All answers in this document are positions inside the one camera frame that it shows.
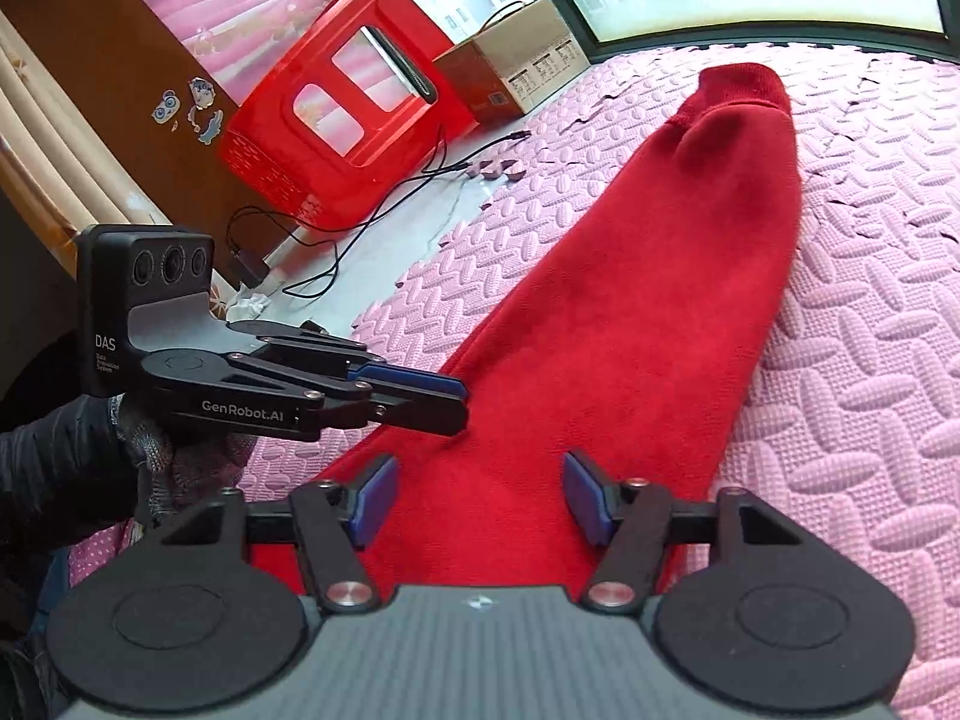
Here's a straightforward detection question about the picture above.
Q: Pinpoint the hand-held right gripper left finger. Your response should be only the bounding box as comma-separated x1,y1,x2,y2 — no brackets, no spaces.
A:
161,454,398,614

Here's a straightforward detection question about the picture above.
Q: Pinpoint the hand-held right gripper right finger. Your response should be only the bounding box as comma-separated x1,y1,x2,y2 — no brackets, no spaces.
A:
564,450,796,612

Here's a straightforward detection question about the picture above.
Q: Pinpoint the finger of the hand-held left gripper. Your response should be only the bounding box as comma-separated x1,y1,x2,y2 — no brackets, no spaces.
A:
229,321,466,400
229,352,470,437

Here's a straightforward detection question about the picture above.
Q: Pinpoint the red sweater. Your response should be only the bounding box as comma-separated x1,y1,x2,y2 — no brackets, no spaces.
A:
247,64,808,616

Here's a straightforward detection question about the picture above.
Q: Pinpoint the person's left hand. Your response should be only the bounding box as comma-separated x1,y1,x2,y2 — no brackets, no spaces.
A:
112,394,257,535

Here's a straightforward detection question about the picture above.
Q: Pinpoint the crumpled white tissue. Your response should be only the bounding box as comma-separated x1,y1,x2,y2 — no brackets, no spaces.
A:
223,291,271,325

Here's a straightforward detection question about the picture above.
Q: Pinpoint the black power adapter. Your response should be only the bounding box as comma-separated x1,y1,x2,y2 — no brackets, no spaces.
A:
227,242,272,290

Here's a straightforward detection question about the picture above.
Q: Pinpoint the beige curtain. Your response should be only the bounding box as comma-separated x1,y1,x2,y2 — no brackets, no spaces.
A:
0,7,151,260

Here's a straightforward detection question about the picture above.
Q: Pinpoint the cartoon figure sticker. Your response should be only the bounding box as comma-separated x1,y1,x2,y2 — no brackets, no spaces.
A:
184,77,225,146

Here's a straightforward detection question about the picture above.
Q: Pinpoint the red plastic stool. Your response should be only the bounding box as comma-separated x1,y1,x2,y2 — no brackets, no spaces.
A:
217,0,482,235

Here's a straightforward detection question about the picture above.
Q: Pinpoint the stickered brown wooden cabinet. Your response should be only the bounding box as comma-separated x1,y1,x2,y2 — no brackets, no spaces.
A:
0,0,260,293

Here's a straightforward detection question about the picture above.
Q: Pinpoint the pink dotted cloth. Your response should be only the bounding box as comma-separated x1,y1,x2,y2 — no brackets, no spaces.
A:
66,521,145,590

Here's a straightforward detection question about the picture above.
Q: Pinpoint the pink foam puzzle mat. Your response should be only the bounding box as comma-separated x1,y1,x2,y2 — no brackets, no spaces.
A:
240,37,960,720

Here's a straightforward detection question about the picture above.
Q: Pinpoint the pink curtain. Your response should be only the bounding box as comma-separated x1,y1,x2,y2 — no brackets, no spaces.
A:
97,0,362,107

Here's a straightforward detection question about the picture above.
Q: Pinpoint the cardboard box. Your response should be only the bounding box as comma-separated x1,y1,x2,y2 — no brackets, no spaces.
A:
433,0,590,125

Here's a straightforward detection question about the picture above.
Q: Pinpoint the dark green window frame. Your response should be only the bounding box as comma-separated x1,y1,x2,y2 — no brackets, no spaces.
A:
491,0,947,67

